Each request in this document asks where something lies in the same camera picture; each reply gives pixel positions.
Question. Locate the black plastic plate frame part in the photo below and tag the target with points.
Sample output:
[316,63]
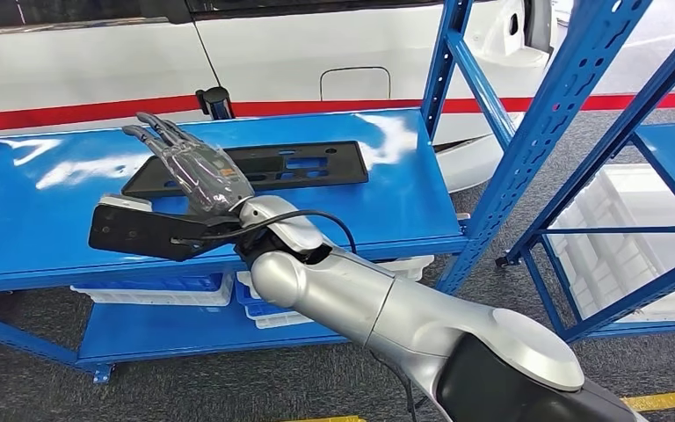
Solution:
[314,166]

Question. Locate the red barrier belt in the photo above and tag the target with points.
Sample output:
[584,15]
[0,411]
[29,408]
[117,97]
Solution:
[81,114]
[372,106]

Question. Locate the small white tag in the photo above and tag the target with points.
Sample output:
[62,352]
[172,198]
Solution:
[463,217]

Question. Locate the white car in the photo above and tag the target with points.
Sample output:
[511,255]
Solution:
[285,52]

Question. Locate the large white plastic crate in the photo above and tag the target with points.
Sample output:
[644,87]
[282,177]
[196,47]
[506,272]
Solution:
[617,256]

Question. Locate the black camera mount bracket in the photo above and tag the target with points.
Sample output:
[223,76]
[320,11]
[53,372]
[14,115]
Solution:
[139,233]

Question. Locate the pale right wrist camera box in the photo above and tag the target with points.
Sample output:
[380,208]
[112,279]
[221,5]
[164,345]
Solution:
[125,203]

